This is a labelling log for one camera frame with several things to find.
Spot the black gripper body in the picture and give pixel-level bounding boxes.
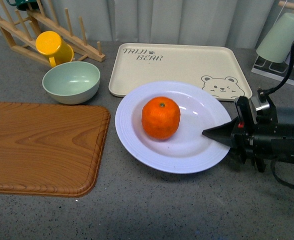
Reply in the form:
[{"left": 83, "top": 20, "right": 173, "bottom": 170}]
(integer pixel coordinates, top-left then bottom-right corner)
[{"left": 231, "top": 96, "right": 278, "bottom": 173}]

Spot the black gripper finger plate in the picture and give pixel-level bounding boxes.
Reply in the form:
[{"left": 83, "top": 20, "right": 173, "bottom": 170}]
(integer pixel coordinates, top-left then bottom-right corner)
[{"left": 202, "top": 118, "right": 238, "bottom": 148}]

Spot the white round plate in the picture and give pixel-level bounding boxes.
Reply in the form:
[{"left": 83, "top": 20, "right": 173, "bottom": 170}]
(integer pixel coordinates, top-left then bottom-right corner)
[{"left": 115, "top": 81, "right": 231, "bottom": 174}]

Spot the orange fruit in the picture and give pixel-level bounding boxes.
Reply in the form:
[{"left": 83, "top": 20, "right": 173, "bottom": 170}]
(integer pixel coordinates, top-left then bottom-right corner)
[{"left": 141, "top": 96, "right": 181, "bottom": 140}]

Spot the beige bear tray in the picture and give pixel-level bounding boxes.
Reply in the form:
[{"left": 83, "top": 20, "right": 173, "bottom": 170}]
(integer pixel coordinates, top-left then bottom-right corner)
[{"left": 109, "top": 43, "right": 252, "bottom": 101}]

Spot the white cup holder rack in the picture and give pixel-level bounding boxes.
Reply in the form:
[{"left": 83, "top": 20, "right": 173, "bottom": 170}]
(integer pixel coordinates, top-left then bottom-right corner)
[{"left": 251, "top": 0, "right": 294, "bottom": 90}]

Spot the light green cup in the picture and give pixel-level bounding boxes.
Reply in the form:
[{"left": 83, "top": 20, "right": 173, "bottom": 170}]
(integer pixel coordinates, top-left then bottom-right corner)
[{"left": 256, "top": 12, "right": 294, "bottom": 63}]

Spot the grey curtain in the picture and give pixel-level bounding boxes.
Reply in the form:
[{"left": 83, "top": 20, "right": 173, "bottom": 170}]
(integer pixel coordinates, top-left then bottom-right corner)
[{"left": 0, "top": 0, "right": 285, "bottom": 50}]

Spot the light green bowl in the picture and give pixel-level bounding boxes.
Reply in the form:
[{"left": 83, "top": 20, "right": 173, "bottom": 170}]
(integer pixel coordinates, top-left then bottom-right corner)
[{"left": 42, "top": 61, "right": 101, "bottom": 105}]

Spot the wooden cutting board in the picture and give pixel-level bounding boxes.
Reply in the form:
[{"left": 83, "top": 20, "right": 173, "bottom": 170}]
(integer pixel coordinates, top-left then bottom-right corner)
[{"left": 0, "top": 102, "right": 110, "bottom": 197}]

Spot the yellow mug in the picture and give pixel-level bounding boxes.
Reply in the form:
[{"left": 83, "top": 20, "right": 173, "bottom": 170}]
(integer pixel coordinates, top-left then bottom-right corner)
[{"left": 35, "top": 31, "right": 74, "bottom": 68}]

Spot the wooden dish rack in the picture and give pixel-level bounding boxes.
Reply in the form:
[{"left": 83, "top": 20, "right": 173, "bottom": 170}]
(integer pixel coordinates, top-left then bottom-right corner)
[{"left": 0, "top": 0, "right": 106, "bottom": 66}]

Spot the dark green mug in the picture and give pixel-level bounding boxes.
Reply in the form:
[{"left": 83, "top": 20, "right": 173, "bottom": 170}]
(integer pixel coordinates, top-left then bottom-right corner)
[{"left": 6, "top": 0, "right": 39, "bottom": 11}]

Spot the black cable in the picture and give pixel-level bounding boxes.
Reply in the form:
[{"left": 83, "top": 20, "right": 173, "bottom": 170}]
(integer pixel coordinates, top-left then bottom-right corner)
[{"left": 258, "top": 34, "right": 294, "bottom": 193}]

